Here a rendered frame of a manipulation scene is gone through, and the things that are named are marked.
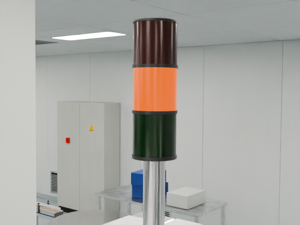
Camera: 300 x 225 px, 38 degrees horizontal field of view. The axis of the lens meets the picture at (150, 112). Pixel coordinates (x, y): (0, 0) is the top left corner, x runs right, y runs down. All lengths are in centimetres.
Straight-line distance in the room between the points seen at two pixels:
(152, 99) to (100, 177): 704
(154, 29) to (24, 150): 170
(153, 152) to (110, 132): 698
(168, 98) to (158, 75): 3
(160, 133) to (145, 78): 6
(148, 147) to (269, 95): 569
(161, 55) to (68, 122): 750
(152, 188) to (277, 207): 582
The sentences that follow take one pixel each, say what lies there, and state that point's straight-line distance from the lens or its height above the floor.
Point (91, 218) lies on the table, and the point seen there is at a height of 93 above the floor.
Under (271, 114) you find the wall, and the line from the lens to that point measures 613.
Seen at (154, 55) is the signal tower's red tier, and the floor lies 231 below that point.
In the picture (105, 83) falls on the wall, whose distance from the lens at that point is 783.
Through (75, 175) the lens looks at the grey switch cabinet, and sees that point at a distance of 793.
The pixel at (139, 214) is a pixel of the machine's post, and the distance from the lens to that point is 62.
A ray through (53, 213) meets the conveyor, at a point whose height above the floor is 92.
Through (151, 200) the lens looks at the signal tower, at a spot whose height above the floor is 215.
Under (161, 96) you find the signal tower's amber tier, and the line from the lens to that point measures 46.
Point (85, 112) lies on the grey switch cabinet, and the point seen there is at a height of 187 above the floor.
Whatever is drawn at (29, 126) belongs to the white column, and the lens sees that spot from 212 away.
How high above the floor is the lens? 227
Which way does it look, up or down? 3 degrees down
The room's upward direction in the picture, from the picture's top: straight up
